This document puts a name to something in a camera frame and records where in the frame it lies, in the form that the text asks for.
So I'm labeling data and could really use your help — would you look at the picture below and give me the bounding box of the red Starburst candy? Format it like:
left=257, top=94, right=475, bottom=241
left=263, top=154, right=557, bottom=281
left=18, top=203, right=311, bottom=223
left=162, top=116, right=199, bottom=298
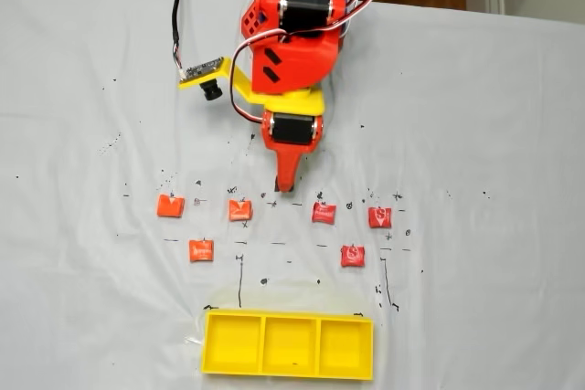
left=367, top=206, right=393, bottom=229
left=311, top=201, right=338, bottom=225
left=340, top=244, right=367, bottom=269

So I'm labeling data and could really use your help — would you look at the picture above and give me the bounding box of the orange starburst candy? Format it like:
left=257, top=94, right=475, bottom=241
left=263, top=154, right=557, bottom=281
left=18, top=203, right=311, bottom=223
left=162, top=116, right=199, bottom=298
left=155, top=194, right=186, bottom=218
left=188, top=238, right=216, bottom=264
left=228, top=198, right=254, bottom=222

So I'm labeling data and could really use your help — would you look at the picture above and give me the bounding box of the yellow three-compartment box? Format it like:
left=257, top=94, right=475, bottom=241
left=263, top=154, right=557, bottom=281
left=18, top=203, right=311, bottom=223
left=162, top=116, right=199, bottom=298
left=199, top=309, right=375, bottom=383

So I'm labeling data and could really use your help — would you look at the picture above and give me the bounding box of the white table cover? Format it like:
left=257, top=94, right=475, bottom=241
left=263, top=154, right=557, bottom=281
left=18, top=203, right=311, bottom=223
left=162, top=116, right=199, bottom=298
left=0, top=0, right=585, bottom=390

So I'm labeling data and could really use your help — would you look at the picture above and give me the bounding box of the yellow camera mount bracket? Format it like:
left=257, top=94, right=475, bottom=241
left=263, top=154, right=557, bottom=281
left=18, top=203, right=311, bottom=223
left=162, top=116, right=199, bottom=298
left=177, top=57, right=266, bottom=106

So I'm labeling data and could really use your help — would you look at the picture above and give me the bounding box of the red white gripper servo wire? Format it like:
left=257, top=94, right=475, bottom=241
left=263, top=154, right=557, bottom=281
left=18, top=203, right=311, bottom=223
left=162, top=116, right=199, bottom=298
left=229, top=26, right=293, bottom=125

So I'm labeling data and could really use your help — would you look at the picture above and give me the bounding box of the camera circuit board module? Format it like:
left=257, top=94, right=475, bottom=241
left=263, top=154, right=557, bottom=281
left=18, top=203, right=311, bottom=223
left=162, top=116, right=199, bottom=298
left=177, top=55, right=226, bottom=103

